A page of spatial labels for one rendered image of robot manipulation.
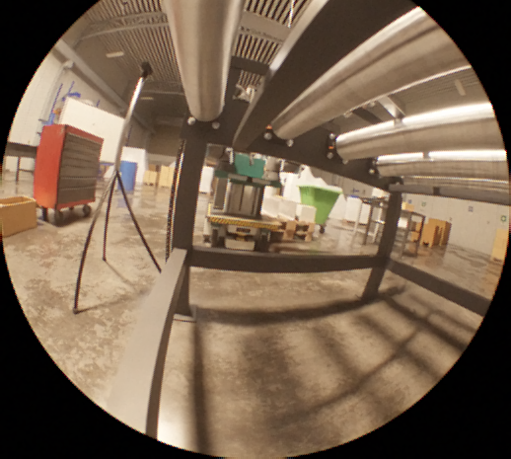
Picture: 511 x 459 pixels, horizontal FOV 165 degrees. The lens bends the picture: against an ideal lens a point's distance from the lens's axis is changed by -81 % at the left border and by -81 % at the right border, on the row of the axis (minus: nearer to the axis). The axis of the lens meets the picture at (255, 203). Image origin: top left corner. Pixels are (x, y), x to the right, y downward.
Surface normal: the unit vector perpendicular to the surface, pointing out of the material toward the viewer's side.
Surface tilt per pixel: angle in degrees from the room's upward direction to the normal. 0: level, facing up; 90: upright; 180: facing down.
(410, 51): 149
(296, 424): 0
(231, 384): 0
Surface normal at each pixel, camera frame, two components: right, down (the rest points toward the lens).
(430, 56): -0.48, 0.88
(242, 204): 0.25, 0.11
